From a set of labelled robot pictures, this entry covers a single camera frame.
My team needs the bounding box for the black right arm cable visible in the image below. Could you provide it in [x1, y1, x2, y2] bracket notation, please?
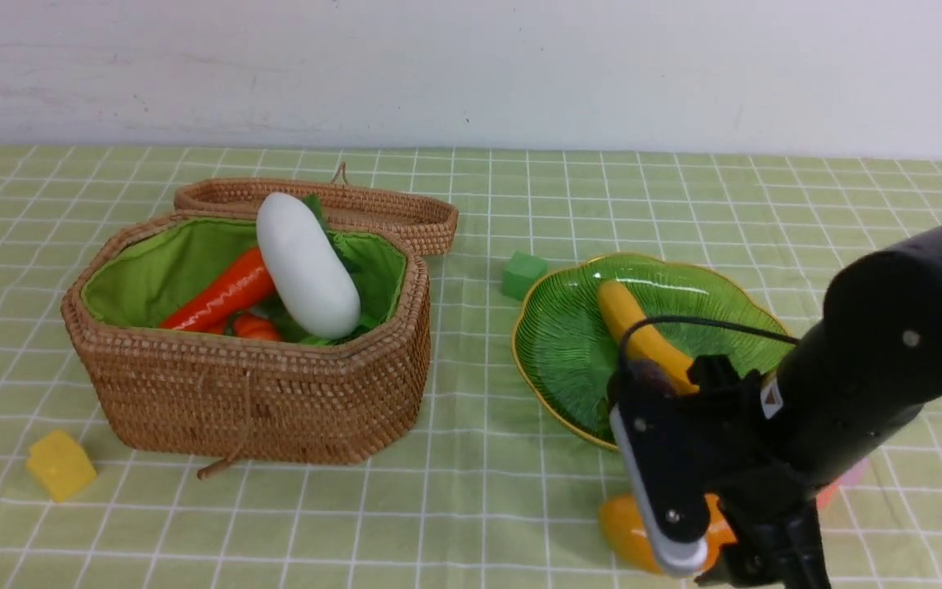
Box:
[617, 147, 942, 385]

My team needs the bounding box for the green checkered tablecloth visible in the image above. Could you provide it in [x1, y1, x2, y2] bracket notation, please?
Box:
[0, 145, 942, 588]

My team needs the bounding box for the yellow banana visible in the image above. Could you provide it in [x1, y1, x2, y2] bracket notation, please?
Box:
[598, 280, 699, 395]

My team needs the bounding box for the orange pumpkin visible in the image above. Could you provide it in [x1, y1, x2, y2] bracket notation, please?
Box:
[224, 312, 283, 342]

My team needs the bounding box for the orange carrot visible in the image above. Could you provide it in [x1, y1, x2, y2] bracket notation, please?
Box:
[159, 247, 276, 332]

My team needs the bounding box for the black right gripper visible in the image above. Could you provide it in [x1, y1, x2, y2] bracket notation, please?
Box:
[688, 355, 831, 588]

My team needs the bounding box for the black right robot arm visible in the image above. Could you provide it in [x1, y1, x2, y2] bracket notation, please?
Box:
[689, 227, 942, 588]

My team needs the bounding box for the woven basket lid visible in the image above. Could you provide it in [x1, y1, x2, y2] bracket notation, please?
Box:
[173, 161, 459, 256]

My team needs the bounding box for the pink foam cube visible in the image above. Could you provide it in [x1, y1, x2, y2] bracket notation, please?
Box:
[837, 458, 868, 486]

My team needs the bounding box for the green foam cube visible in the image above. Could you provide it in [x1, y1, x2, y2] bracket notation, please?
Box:
[500, 251, 549, 301]

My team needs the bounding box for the yellow foam cube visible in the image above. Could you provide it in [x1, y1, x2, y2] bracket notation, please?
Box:
[25, 429, 97, 503]

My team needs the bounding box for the woven wicker basket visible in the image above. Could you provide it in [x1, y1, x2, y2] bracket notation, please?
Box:
[61, 211, 431, 479]

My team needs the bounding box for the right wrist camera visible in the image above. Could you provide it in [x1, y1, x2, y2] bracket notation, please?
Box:
[608, 361, 724, 578]

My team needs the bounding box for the green glass leaf plate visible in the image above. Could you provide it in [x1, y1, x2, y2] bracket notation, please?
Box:
[511, 253, 787, 451]

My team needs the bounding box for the orange foam cube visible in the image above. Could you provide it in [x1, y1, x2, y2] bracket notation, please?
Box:
[815, 480, 841, 510]

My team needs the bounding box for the white radish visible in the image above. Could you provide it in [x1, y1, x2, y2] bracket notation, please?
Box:
[257, 191, 361, 340]

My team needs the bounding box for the orange mango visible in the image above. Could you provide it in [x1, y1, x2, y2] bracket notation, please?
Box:
[599, 493, 737, 577]

